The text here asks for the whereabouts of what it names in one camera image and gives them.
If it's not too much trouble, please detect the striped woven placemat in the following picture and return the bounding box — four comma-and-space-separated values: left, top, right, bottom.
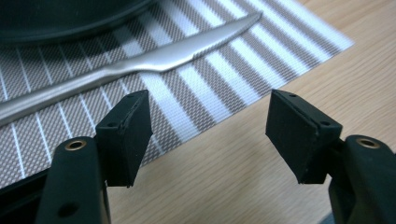
0, 0, 355, 189

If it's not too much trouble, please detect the silver table knife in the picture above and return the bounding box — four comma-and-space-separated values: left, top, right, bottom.
0, 11, 263, 127

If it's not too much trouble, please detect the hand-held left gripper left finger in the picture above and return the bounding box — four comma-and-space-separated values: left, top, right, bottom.
35, 89, 154, 224

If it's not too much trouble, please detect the black plate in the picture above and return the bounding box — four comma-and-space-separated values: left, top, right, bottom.
0, 0, 161, 45

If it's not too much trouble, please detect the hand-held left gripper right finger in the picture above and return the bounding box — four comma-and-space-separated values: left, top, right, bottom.
264, 89, 396, 224

